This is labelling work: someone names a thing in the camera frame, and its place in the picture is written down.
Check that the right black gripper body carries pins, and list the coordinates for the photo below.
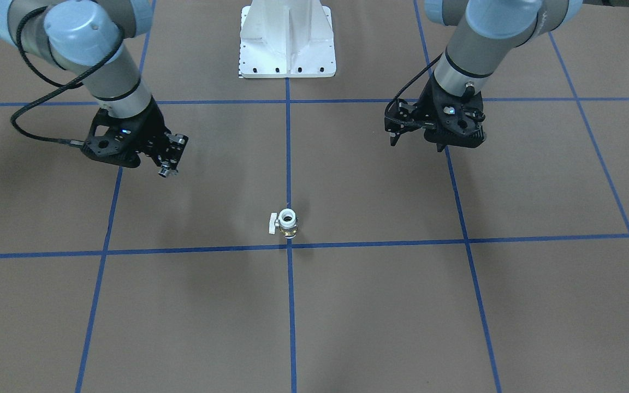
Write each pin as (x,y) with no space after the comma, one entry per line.
(149,130)

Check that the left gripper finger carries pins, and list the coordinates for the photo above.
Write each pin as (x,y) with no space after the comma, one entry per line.
(441,146)
(394,137)

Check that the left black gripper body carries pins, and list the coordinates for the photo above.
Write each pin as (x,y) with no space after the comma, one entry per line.
(428,102)

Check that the white brass PPR valve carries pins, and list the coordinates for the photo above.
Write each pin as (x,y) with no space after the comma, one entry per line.
(285,222)

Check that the chrome pipe fitting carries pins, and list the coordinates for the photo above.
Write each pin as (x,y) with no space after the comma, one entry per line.
(168,168)

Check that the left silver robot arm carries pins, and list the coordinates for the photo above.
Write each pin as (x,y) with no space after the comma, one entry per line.
(485,32)

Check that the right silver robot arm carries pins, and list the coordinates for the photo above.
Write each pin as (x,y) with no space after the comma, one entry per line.
(70,44)

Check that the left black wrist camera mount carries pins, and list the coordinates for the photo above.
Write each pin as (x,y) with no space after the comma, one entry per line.
(459,118)

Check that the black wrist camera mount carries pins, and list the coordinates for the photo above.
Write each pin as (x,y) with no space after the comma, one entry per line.
(113,140)
(459,118)

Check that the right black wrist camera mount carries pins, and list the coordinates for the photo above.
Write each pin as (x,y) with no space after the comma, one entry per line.
(113,140)

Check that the white pedestal column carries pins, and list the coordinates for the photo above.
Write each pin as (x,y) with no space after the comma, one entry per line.
(286,39)

